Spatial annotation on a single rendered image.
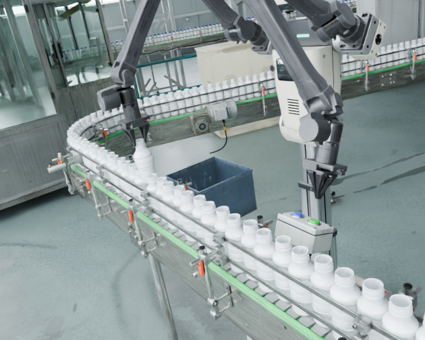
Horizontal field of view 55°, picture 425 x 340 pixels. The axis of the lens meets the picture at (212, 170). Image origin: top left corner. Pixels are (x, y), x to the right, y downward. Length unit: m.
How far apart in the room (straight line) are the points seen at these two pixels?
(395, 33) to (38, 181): 5.64
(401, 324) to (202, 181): 1.52
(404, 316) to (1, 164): 4.06
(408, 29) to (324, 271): 6.74
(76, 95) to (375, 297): 5.99
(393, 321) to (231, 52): 4.83
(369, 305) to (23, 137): 3.96
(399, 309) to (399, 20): 6.71
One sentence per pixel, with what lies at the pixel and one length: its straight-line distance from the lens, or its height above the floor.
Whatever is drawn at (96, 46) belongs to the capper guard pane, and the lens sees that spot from 6.64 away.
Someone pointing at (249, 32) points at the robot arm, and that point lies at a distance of 1.68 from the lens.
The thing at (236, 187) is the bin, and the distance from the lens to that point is 1.91.
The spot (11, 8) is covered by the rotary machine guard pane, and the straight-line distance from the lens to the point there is 4.44.
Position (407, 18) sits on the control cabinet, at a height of 1.02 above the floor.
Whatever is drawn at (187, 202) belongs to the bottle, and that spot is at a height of 1.14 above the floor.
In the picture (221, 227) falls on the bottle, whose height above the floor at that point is 1.12.
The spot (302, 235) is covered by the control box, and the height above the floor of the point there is 1.10.
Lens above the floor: 1.69
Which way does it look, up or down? 22 degrees down
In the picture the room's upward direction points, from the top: 10 degrees counter-clockwise
